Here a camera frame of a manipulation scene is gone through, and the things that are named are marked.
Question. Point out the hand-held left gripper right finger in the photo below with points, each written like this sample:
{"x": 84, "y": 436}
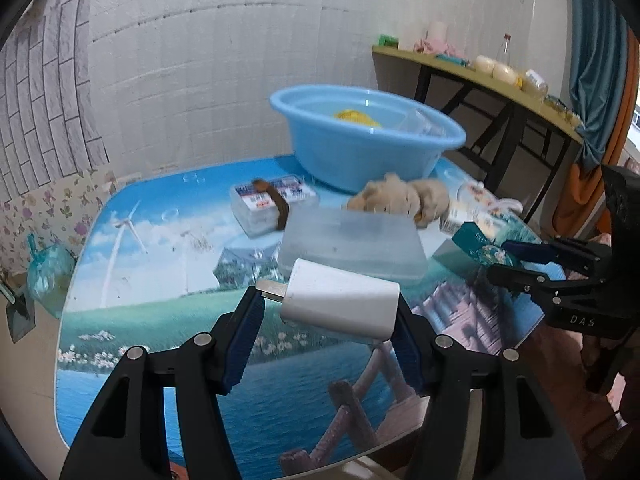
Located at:
{"x": 407, "y": 350}

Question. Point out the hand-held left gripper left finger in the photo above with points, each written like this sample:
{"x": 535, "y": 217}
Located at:
{"x": 245, "y": 335}

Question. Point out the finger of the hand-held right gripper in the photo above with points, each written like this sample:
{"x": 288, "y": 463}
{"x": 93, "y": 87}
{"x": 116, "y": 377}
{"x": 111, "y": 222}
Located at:
{"x": 525, "y": 251}
{"x": 520, "y": 277}

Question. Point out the teal carton box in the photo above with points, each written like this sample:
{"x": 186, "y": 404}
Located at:
{"x": 480, "y": 247}

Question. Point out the white charger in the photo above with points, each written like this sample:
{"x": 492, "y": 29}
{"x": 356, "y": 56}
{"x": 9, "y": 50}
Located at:
{"x": 340, "y": 305}

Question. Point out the beige plush bear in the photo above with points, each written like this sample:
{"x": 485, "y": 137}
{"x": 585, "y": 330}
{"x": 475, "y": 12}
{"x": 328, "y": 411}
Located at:
{"x": 395, "y": 195}

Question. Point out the large bag of toothpicks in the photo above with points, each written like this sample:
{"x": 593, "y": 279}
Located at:
{"x": 417, "y": 122}

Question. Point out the blue plastic basin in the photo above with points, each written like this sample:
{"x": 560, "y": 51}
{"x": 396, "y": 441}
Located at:
{"x": 340, "y": 160}

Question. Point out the white and yellow plush toy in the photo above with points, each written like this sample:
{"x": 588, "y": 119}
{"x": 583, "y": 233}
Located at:
{"x": 357, "y": 117}

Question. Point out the white adhesive hook pack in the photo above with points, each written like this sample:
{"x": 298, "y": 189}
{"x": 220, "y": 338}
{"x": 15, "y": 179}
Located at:
{"x": 475, "y": 200}

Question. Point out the orange curtain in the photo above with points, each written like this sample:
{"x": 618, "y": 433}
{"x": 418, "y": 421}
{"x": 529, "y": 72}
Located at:
{"x": 575, "y": 195}

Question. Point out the translucent plastic box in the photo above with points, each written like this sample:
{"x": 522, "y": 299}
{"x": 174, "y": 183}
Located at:
{"x": 350, "y": 240}

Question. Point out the brown hair band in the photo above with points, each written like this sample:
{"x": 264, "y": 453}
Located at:
{"x": 280, "y": 210}

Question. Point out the clear jar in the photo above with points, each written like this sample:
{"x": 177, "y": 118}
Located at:
{"x": 535, "y": 84}

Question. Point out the cream round containers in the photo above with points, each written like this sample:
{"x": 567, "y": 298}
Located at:
{"x": 492, "y": 67}

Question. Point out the clear glass bottle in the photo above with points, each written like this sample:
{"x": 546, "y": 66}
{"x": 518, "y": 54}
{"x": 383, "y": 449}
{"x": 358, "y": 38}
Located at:
{"x": 506, "y": 52}

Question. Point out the blue curtain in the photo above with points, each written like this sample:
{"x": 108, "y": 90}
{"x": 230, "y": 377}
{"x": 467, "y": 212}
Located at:
{"x": 595, "y": 60}

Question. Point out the teal roll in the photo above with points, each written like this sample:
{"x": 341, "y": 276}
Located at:
{"x": 452, "y": 60}

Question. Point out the teal plastic bag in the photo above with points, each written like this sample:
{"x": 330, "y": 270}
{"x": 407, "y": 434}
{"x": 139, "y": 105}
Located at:
{"x": 47, "y": 275}

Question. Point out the pink cloth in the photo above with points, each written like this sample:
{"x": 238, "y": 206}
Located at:
{"x": 440, "y": 49}

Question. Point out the dustpan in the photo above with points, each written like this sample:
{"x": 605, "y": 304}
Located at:
{"x": 20, "y": 317}

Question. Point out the wooden side table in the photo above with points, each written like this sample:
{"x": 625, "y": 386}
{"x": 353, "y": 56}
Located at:
{"x": 400, "y": 52}

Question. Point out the small green box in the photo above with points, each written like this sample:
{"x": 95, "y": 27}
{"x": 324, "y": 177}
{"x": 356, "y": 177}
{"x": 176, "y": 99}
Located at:
{"x": 388, "y": 41}

